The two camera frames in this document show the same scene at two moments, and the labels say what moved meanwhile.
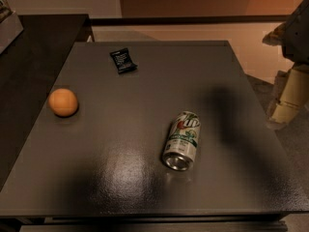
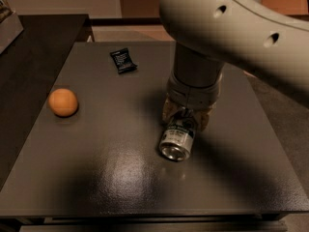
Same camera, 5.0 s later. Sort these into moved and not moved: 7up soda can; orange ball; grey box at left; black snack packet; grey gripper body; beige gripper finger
Moved: grey gripper body; beige gripper finger; 7up soda can
Not moved: black snack packet; grey box at left; orange ball
